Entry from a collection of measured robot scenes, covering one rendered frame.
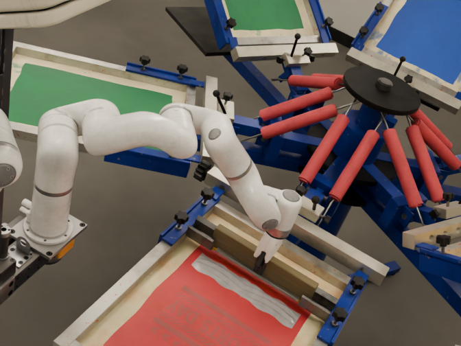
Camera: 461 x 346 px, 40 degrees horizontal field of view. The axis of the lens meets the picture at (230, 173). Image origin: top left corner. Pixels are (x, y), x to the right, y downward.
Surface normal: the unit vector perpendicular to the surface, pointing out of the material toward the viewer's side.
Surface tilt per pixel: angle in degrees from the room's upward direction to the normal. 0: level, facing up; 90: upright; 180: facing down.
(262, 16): 32
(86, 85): 0
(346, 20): 90
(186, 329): 0
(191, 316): 0
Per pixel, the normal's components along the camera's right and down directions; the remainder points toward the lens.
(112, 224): 0.26, -0.76
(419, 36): -0.04, -0.41
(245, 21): 0.48, -0.30
